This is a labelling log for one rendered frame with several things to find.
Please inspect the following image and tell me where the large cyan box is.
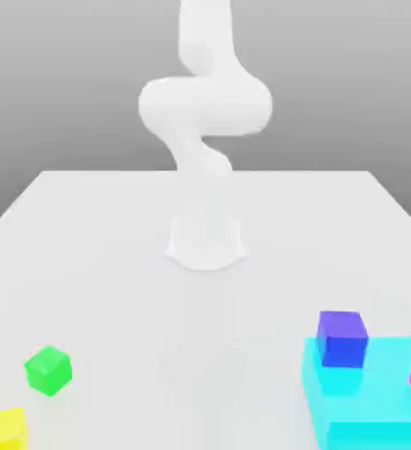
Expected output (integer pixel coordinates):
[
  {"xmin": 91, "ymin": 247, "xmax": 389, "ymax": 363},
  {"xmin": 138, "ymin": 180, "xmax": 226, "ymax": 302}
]
[{"xmin": 301, "ymin": 336, "xmax": 411, "ymax": 450}]

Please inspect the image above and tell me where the small yellow cube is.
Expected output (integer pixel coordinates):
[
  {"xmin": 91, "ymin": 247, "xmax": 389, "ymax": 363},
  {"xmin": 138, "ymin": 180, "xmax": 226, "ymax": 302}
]
[{"xmin": 0, "ymin": 407, "xmax": 30, "ymax": 450}]

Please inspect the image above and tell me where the small blue cube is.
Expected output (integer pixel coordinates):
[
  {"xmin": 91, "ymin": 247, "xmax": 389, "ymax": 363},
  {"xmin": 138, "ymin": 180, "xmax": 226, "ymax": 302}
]
[{"xmin": 315, "ymin": 309, "xmax": 370, "ymax": 369}]

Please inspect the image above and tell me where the small green cube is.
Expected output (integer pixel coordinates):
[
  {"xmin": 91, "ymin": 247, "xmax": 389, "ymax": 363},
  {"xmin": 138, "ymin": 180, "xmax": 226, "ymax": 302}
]
[{"xmin": 23, "ymin": 345, "xmax": 74, "ymax": 398}]

